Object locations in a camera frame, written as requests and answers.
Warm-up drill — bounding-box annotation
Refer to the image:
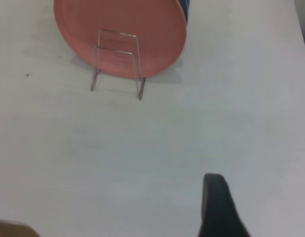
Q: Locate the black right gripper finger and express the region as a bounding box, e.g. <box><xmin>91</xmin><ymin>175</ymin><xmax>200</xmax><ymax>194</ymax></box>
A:
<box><xmin>196</xmin><ymin>173</ymin><xmax>252</xmax><ymax>237</ymax></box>

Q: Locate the pink plate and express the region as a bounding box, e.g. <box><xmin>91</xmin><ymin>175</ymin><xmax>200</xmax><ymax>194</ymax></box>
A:
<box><xmin>53</xmin><ymin>0</ymin><xmax>188</xmax><ymax>79</ymax></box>

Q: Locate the blue plate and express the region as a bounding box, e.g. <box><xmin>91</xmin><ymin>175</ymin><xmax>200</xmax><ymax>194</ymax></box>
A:
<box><xmin>178</xmin><ymin>0</ymin><xmax>192</xmax><ymax>25</ymax></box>

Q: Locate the metal wire plate rack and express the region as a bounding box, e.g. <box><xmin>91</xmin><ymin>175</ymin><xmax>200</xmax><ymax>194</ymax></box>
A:
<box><xmin>90</xmin><ymin>29</ymin><xmax>146</xmax><ymax>101</ymax></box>

